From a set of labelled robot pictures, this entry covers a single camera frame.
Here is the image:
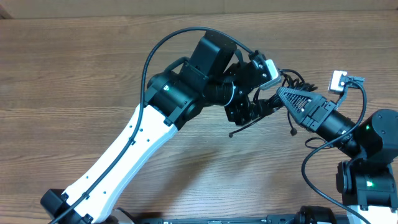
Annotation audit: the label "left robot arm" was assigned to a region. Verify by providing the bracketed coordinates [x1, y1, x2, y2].
[40, 28, 280, 223]

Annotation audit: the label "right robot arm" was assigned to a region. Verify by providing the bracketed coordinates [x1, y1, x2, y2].
[277, 87, 397, 223]

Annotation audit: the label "black usb cables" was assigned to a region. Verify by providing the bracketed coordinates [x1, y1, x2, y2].
[228, 68, 318, 138]

